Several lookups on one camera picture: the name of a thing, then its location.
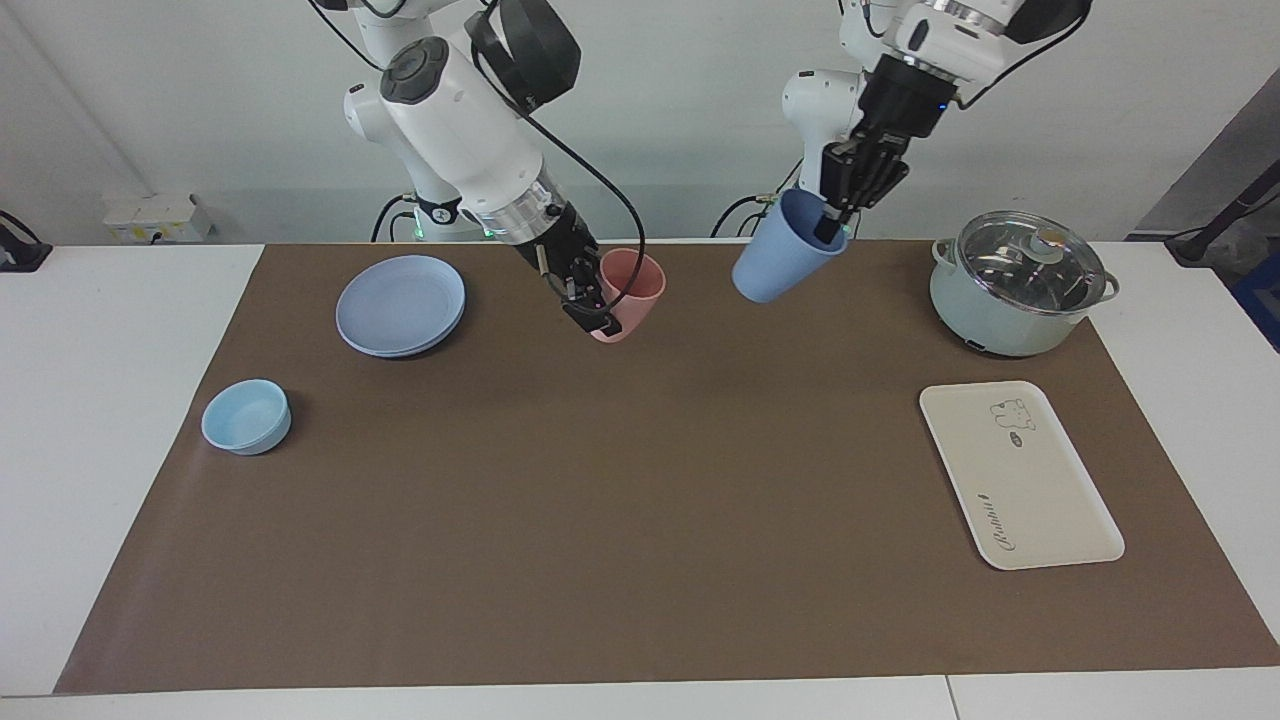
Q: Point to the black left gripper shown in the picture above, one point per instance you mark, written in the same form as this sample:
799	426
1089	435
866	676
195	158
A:
900	105

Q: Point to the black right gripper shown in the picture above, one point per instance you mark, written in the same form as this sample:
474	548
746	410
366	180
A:
565	255

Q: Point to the pink plastic cup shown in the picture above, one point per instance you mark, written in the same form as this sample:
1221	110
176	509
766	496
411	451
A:
640	300

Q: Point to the blue plastic cup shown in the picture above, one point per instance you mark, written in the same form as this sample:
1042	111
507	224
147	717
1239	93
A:
780	260

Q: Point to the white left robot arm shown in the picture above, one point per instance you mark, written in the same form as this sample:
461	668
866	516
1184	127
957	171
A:
950	25

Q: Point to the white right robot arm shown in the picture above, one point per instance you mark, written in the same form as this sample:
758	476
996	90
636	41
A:
460	120

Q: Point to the cream rectangular tray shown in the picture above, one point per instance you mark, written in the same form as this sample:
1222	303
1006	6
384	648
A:
1020	480

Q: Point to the brown table mat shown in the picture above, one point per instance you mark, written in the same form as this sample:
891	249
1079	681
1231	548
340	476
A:
640	500

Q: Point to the glass pot lid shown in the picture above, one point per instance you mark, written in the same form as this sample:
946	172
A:
1020	265

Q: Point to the periwinkle blue plate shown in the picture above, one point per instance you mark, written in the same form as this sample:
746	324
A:
400	305

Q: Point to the pale green cooking pot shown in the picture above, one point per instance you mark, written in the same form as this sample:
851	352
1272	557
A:
985	325

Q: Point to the black stand base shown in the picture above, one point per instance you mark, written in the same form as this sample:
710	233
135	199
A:
1215	230

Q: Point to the light blue bowl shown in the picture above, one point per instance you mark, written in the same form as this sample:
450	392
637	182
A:
245	420

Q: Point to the blue crate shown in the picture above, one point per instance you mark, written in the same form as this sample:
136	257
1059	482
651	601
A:
1262	300

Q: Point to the white power strip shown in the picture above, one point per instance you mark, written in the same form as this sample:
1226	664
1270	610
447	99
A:
150	222

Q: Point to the black table clamp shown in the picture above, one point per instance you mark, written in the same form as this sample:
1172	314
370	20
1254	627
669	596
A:
20	250

